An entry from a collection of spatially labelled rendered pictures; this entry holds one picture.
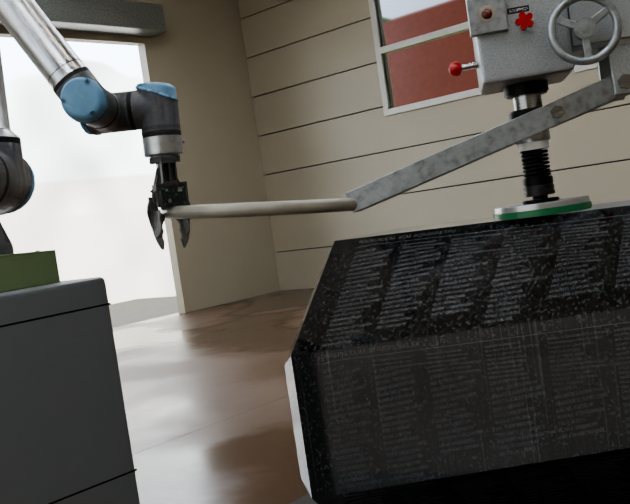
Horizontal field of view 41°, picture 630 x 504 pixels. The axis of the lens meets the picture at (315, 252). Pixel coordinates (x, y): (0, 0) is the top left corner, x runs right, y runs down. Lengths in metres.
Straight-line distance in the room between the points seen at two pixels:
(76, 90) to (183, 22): 8.74
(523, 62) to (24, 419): 1.27
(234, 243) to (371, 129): 2.21
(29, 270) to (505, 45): 1.13
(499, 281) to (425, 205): 7.63
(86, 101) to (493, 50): 0.87
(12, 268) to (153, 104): 0.47
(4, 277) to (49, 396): 0.27
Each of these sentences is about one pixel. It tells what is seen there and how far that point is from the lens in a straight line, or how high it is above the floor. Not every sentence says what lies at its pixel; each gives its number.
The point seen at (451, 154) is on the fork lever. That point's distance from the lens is 1.96.
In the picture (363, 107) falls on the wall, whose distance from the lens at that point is 9.90.
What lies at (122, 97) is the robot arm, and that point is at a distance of 2.01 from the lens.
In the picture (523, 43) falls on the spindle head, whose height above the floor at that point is 1.22.
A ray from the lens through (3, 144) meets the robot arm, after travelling 2.07.
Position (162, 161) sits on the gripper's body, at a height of 1.08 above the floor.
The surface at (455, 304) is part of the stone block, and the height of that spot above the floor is 0.68.
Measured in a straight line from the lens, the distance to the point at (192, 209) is 1.90.
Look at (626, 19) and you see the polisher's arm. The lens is 1.98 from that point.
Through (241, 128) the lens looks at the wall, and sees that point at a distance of 10.85.
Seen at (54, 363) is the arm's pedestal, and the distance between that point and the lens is 1.81.
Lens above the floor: 0.92
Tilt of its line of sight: 3 degrees down
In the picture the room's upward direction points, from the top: 8 degrees counter-clockwise
